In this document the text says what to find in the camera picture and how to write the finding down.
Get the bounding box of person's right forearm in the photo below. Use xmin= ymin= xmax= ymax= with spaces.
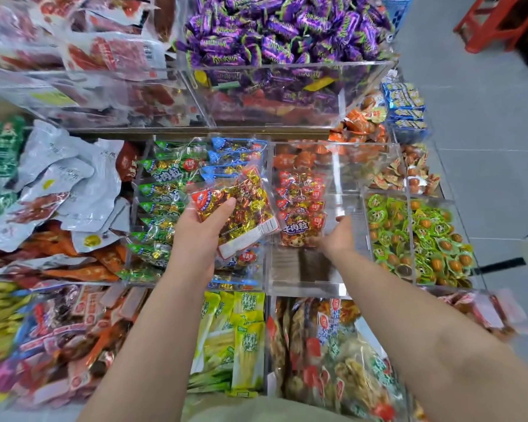
xmin=334 ymin=249 xmax=528 ymax=422

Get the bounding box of clear acrylic meat packet bin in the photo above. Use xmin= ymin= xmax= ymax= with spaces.
xmin=0 ymin=68 xmax=209 ymax=129

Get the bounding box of person's left forearm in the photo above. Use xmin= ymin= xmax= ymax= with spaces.
xmin=77 ymin=263 xmax=214 ymax=422

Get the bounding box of pile of purple wrapped candies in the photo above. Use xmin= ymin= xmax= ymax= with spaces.
xmin=176 ymin=0 xmax=397 ymax=127

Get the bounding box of clear acrylic candy bin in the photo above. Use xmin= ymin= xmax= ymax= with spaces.
xmin=179 ymin=60 xmax=397 ymax=129

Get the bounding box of red plastic stool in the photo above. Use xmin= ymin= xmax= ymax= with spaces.
xmin=453 ymin=0 xmax=528 ymax=55

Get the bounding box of row of yellow green packets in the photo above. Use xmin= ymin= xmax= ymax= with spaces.
xmin=187 ymin=290 xmax=267 ymax=399

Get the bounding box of pile of clear nut packets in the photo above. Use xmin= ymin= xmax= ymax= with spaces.
xmin=267 ymin=297 xmax=427 ymax=422

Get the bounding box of pile of yellow packets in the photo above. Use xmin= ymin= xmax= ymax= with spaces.
xmin=0 ymin=280 xmax=32 ymax=363

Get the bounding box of pile of dark green packets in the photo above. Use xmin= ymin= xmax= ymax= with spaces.
xmin=0 ymin=117 xmax=28 ymax=221

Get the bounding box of person's beige shirt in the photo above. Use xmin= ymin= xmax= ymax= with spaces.
xmin=180 ymin=392 xmax=366 ymax=422

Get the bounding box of pile of orange red packets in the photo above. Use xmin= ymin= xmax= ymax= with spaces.
xmin=0 ymin=222 xmax=129 ymax=288

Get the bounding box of blue plastic basket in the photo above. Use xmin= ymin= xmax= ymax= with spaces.
xmin=382 ymin=0 xmax=417 ymax=42

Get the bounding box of row of red snack packets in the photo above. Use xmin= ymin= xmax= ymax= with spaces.
xmin=275 ymin=169 xmax=328 ymax=249

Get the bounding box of pile of green egg packets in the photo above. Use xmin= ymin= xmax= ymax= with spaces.
xmin=364 ymin=193 xmax=476 ymax=290

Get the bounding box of pile of pink red packets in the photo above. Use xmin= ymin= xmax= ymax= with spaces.
xmin=0 ymin=282 xmax=149 ymax=411

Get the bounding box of person's right hand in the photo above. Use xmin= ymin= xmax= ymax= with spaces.
xmin=310 ymin=215 xmax=358 ymax=261

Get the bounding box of stack of blue yellow packets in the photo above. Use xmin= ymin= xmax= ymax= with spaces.
xmin=380 ymin=81 xmax=429 ymax=133

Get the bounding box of person's left hand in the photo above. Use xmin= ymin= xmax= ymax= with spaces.
xmin=167 ymin=198 xmax=238 ymax=280

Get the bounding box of clear acrylic divided bin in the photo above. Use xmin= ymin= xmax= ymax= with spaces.
xmin=125 ymin=135 xmax=487 ymax=300

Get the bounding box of pile of tan egg packets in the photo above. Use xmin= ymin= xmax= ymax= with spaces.
xmin=369 ymin=144 xmax=442 ymax=197

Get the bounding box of pile of orange snack packets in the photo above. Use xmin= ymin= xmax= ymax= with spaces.
xmin=273 ymin=93 xmax=393 ymax=172

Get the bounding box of row of blue snack packets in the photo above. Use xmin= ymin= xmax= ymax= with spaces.
xmin=200 ymin=136 xmax=269 ymax=182

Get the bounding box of pile of clear red packets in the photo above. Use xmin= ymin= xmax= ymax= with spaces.
xmin=435 ymin=288 xmax=528 ymax=341

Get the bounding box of row of green snack packets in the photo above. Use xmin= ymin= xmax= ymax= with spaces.
xmin=116 ymin=139 xmax=208 ymax=285

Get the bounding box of gold candy packet red label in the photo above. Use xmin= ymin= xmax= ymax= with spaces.
xmin=188 ymin=166 xmax=280 ymax=261

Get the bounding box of black rod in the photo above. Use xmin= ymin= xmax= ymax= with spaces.
xmin=474 ymin=257 xmax=528 ymax=276

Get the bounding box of pile of red white meat packets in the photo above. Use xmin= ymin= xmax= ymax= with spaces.
xmin=0 ymin=0 xmax=190 ymax=126

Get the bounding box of pile of silver white packets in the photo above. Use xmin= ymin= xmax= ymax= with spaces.
xmin=0 ymin=120 xmax=133 ymax=253

